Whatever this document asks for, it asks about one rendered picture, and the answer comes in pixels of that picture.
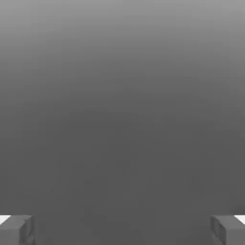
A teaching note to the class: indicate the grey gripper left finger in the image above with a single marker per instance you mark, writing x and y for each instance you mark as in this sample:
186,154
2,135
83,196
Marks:
14,231

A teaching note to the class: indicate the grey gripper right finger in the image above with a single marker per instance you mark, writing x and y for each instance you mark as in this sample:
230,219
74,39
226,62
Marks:
230,231

